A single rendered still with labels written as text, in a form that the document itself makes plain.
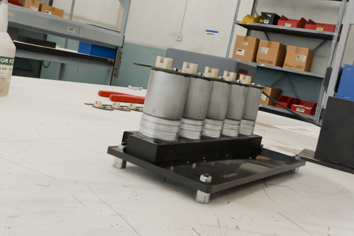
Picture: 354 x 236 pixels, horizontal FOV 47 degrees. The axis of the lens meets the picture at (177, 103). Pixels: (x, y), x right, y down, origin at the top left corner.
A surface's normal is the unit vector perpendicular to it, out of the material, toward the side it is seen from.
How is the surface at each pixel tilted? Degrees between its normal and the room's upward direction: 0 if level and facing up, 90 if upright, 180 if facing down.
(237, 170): 0
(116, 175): 0
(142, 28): 90
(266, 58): 89
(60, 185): 0
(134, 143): 90
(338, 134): 90
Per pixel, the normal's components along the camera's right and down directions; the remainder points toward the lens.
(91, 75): 0.81, 0.22
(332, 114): -0.41, 0.00
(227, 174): 0.20, -0.98
